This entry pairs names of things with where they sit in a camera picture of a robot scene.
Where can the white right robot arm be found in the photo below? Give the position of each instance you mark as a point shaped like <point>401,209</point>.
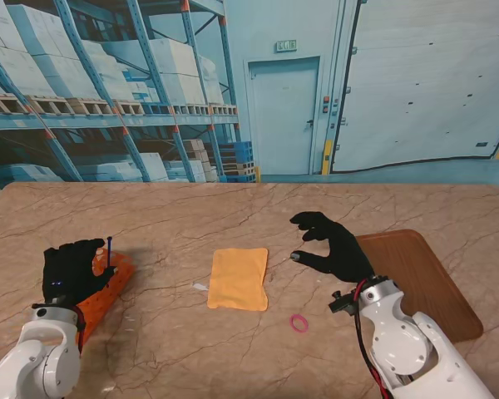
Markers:
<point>407,345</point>

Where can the brown wooden tray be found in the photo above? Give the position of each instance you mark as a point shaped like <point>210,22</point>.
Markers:
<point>424,274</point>

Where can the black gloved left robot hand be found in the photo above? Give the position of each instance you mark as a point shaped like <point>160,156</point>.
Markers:
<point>70,274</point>

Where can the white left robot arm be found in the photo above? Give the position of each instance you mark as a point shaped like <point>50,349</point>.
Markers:
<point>37,357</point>

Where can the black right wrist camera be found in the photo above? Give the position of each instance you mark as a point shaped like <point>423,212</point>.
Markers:
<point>342,304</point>

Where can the yellow cloth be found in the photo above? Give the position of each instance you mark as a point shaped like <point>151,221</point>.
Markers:
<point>238,278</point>

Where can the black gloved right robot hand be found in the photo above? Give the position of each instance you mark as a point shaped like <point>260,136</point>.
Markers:
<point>345,257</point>

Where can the small white scrap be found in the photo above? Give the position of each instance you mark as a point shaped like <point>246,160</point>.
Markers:
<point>199,287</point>

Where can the blue glass rod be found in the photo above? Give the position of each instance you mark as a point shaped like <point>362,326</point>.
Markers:
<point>109,253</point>

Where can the pink rubber band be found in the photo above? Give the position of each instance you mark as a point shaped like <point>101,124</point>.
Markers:
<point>293,323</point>

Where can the orange test tube rack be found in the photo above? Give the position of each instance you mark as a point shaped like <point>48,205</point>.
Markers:
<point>106,299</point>

